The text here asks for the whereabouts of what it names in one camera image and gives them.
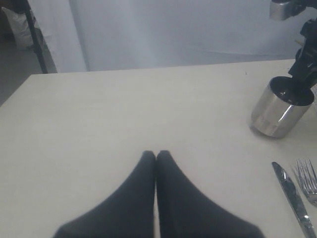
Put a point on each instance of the stainless steel fork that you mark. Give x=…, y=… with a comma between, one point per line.
x=307, y=179

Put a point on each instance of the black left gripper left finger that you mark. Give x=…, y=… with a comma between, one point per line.
x=127, y=213

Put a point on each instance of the stainless steel table knife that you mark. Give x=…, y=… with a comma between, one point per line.
x=294, y=200

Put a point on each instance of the black metal stand leg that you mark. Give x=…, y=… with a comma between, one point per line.
x=37, y=47

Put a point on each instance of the stainless steel cup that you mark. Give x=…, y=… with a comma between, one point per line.
x=281, y=105

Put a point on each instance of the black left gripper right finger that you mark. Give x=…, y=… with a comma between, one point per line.
x=185, y=212

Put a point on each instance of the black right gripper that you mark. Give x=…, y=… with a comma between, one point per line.
x=304, y=68

